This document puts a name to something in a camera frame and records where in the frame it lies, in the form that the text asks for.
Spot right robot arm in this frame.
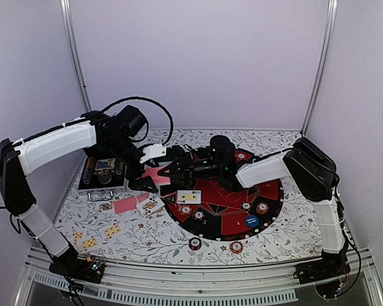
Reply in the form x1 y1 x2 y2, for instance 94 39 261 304
158 135 352 299

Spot blue small blind button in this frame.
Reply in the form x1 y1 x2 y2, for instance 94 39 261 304
244 215 259 228

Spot aluminium poker case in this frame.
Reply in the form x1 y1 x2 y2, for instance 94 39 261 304
77 157 125 201

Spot aluminium frame post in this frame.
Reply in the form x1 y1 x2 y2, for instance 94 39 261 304
59 0 92 112
301 0 338 136

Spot red playing card deck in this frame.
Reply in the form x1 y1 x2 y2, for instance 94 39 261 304
142 167 171 186

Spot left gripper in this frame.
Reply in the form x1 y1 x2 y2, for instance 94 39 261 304
103 135 160 193

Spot front aluminium rail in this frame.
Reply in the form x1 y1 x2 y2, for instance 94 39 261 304
12 247 383 306

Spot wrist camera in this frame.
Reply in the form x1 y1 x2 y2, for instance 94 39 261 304
171 145 195 161
139 143 167 164

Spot floral table cloth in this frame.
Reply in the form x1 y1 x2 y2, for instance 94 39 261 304
47 128 349 267

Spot face-down red card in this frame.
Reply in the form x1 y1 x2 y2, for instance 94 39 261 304
135 193 150 204
112 196 137 214

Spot diamonds card bottom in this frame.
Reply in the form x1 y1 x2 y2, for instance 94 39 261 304
79 237 100 251

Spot diamonds card left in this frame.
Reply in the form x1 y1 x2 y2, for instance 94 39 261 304
71 231 84 246

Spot right aluminium frame post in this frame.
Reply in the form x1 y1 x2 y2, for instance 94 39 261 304
301 0 338 136

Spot two of clubs card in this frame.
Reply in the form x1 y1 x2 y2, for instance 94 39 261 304
176 190 202 205

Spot left aluminium frame post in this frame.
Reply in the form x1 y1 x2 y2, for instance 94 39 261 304
59 0 92 112

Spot dark chips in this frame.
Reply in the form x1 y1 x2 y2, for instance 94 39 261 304
193 211 205 221
242 202 252 212

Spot round red black poker mat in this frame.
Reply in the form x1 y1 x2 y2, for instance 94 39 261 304
161 145 283 241

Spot dark poker chip stack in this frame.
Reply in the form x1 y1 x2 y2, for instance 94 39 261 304
189 238 202 251

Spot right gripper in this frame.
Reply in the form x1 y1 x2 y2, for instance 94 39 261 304
158 152 223 189

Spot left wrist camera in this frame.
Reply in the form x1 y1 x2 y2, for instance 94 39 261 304
139 143 167 164

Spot orange poker chip stack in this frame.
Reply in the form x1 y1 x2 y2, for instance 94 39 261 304
229 241 243 254

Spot face card on cloth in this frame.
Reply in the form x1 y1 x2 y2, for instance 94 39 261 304
95 202 114 214

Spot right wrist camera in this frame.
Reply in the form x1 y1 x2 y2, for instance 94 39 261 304
171 145 195 161

